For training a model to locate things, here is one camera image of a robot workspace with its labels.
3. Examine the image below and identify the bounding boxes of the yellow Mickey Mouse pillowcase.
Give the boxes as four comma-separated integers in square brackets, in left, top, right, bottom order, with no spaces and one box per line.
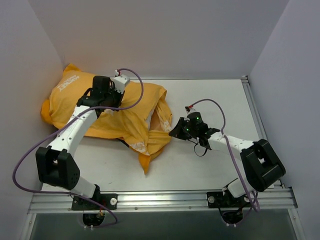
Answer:
[41,63,173,174]

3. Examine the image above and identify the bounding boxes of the white pillow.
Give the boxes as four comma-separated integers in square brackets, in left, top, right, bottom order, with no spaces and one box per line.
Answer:
[146,109,163,131]

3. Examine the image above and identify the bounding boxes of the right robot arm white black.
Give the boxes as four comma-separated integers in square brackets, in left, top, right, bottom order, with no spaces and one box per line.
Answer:
[169,111,286,207]

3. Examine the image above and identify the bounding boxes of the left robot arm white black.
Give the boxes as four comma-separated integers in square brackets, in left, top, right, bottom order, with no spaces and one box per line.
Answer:
[35,75,130,210]

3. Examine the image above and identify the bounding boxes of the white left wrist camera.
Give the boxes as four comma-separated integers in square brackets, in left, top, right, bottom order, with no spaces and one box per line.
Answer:
[110,70,130,94]

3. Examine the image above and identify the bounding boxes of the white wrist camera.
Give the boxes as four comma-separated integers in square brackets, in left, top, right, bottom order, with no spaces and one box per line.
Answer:
[185,105,197,118]
[110,70,130,94]

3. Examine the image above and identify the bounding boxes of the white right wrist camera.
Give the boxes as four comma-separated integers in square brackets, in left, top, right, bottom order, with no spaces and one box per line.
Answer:
[185,105,197,118]

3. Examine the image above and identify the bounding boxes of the aluminium back frame rail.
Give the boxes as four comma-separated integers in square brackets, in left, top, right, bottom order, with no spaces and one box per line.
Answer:
[141,75,249,81]

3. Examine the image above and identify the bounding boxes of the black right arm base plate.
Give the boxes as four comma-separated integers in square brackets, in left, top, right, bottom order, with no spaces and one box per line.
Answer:
[206,190,251,209]

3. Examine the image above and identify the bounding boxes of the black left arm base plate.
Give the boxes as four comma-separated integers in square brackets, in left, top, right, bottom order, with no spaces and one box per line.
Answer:
[71,193,118,211]

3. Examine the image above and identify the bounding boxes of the aluminium front frame rail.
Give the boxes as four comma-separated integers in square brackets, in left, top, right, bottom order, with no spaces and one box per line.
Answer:
[28,187,298,214]

